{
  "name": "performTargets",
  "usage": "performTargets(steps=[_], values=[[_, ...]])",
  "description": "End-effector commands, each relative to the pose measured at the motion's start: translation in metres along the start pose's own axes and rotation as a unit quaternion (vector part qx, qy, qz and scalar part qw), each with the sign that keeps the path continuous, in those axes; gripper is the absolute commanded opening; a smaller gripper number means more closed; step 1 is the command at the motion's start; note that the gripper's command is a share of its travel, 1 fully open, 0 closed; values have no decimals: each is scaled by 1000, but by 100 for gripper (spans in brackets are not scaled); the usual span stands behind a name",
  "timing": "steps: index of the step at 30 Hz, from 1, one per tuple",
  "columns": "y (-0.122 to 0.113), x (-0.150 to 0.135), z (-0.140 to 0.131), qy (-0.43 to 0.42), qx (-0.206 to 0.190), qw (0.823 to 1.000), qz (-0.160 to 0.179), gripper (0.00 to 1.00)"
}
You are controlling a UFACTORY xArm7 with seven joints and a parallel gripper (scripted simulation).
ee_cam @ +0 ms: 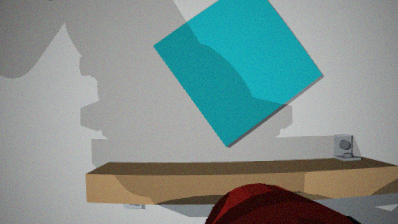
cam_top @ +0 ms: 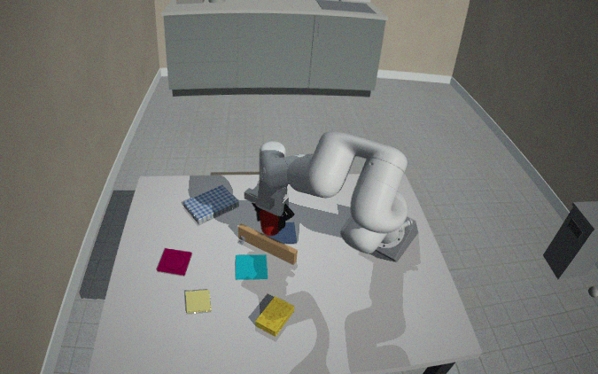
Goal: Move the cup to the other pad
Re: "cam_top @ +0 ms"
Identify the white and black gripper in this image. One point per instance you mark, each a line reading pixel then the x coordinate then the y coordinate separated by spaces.
pixel 281 206

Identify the yellow sponge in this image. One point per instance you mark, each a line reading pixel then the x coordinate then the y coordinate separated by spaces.
pixel 274 316

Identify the yellow square pad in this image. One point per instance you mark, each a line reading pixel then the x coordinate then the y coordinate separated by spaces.
pixel 198 301

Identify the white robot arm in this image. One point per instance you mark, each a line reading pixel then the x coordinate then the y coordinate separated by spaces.
pixel 324 175

